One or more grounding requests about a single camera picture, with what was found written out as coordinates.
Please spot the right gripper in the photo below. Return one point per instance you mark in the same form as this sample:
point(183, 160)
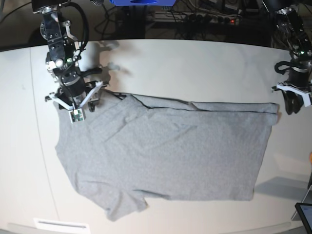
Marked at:
point(79, 94)

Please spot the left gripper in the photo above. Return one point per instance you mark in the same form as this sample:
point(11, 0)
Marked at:
point(300, 80)

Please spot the grey T-shirt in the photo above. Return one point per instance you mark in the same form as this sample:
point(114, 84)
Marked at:
point(137, 147)

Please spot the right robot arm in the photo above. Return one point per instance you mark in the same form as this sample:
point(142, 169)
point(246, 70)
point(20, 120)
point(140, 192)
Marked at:
point(64, 53)

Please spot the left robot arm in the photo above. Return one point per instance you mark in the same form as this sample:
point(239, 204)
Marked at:
point(290, 25)

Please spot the black tablet screen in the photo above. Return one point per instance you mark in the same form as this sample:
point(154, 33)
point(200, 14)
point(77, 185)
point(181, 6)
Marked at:
point(305, 213)

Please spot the black power strip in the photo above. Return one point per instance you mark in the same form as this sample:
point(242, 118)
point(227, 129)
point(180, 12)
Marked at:
point(201, 17)

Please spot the white paper label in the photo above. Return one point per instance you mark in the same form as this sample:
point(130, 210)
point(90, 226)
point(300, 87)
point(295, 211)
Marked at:
point(39, 222)

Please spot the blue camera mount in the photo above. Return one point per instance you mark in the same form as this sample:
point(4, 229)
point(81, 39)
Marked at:
point(143, 2)

